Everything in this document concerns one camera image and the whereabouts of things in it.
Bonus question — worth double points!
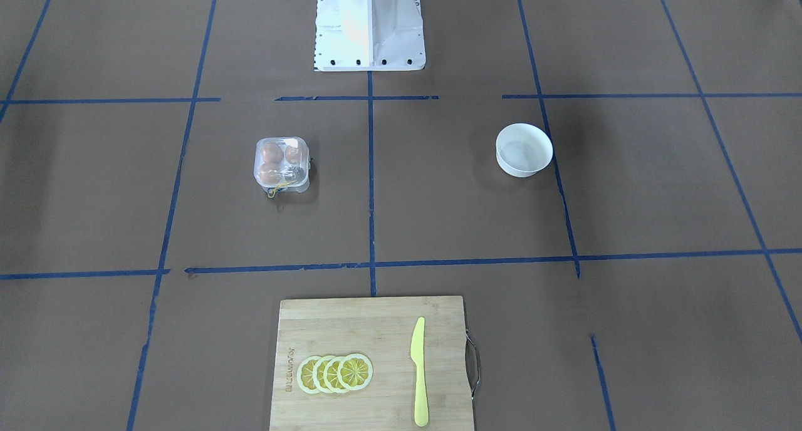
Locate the clear plastic egg carton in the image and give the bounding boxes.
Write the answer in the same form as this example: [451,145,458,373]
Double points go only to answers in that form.
[253,137,311,198]

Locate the brown egg from bowl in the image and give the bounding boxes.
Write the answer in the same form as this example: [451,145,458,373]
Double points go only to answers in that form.
[284,145,305,165]

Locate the brown egg front carton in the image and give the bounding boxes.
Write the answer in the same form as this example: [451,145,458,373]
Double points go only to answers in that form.
[257,164,283,185]

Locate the brown egg carton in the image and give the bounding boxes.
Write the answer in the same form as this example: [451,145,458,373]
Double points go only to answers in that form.
[260,142,284,164]
[257,164,283,185]

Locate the brown egg rear carton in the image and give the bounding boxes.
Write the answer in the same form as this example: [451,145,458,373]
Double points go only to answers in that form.
[260,142,284,164]

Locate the bamboo cutting board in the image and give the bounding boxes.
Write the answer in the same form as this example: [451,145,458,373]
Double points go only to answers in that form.
[269,295,475,430]

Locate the white ceramic bowl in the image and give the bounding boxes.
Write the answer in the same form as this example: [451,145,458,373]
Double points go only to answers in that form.
[495,123,554,178]

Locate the yellow plastic knife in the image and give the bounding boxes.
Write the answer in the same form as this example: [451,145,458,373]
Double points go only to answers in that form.
[410,316,429,428]

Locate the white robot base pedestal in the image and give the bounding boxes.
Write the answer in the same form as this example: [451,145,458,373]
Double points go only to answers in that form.
[313,0,427,72]

